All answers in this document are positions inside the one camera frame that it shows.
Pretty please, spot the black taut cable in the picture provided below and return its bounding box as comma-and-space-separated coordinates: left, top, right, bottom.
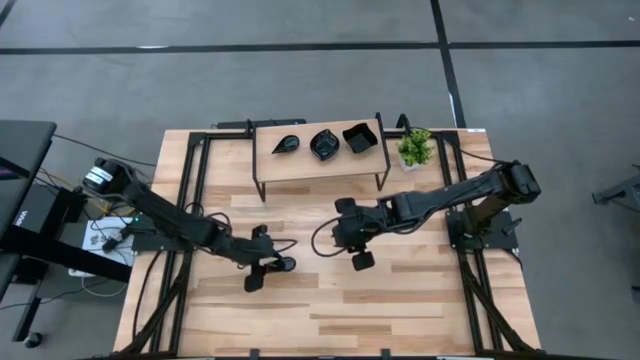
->
427, 127, 504, 165

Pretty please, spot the green plant in white pot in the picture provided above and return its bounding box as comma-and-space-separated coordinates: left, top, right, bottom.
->
396, 128, 435, 173

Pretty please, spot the wooden shelf with black legs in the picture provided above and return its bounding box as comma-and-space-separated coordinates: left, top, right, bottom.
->
251, 112, 393, 203

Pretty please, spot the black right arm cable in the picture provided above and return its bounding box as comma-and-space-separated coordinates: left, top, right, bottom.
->
310, 217, 346, 259

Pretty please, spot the black side desk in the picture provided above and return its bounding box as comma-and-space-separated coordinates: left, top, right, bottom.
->
0, 118, 134, 346

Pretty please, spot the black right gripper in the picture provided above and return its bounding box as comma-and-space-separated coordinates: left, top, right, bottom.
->
332, 196, 386, 273

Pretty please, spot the black leaf-shaped mini plate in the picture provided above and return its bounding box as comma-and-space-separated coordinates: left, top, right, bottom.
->
309, 128, 342, 162

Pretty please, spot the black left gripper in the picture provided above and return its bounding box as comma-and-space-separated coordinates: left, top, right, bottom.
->
232, 224, 281, 294

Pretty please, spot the black computer case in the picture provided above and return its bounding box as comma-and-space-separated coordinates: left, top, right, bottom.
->
12, 184, 66, 236

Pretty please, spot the black square wavy mini plate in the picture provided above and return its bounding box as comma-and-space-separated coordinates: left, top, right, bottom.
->
342, 122, 380, 155

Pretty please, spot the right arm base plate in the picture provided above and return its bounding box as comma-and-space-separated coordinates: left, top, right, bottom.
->
446, 208, 520, 251

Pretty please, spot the black metal rig frame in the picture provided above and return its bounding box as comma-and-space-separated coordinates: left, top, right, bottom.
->
113, 127, 544, 360

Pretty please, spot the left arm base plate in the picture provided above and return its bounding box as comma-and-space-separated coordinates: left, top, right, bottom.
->
130, 212, 205, 254

